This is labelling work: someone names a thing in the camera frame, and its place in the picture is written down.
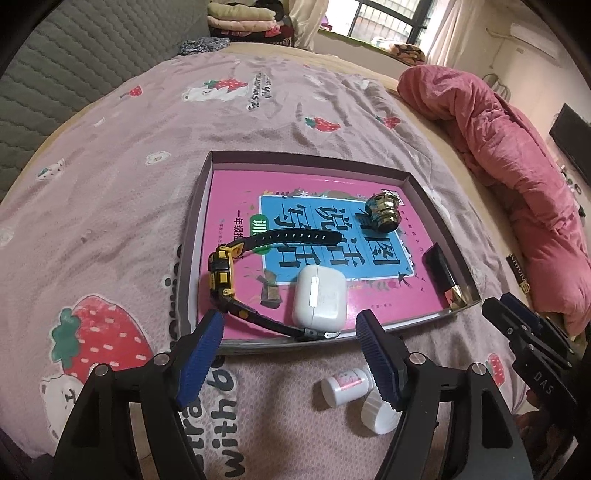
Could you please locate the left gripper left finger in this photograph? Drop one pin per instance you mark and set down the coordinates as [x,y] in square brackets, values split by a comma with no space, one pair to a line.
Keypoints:
[194,355]

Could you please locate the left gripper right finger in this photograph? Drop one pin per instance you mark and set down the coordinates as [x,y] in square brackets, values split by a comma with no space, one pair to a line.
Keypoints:
[385,355]

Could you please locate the white pill bottle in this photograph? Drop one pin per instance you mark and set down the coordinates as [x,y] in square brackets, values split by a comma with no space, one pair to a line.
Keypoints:
[347,386]

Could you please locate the white bottle cap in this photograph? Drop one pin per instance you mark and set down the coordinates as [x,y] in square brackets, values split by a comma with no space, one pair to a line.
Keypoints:
[378,415]

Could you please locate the yellow black wristwatch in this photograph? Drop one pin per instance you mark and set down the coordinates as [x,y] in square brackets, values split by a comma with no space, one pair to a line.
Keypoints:
[231,273]

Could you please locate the white earbuds case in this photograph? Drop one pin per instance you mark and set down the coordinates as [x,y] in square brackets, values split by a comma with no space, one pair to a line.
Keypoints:
[320,299]

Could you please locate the black gold lipstick tube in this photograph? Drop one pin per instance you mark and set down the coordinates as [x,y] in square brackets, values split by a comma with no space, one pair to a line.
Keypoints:
[444,280]

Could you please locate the pink blue book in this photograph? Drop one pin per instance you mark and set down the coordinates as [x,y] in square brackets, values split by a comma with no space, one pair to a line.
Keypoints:
[385,272]

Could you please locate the brass metal knob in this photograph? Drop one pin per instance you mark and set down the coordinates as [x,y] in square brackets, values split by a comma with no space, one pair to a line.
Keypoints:
[383,211]

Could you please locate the pink strawberry print bedsheet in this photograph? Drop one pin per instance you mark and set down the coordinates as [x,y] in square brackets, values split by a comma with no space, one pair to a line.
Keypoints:
[98,213]

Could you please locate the pink crumpled quilt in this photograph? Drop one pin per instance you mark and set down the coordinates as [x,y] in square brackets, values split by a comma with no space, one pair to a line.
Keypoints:
[508,154]

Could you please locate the brown patterned cushion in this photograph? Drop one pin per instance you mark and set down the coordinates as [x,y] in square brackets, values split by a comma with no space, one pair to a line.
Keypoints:
[408,54]

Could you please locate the grey quilted headboard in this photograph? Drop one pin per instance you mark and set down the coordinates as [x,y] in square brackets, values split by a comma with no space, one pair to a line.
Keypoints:
[80,52]

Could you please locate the stack of folded clothes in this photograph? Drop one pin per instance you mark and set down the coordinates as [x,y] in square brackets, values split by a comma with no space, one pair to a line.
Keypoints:
[264,22]

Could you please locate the white air conditioner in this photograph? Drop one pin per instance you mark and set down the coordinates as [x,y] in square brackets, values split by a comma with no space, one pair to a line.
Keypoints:
[535,40]

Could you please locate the black framed window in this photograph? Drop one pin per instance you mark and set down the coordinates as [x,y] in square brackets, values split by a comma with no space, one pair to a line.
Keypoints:
[381,22]

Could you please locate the cream window curtain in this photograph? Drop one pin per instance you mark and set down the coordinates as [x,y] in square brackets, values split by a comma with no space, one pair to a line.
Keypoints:
[306,16]

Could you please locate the black wall television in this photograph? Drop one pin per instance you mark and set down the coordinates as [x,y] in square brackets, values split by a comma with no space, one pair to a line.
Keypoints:
[572,134]

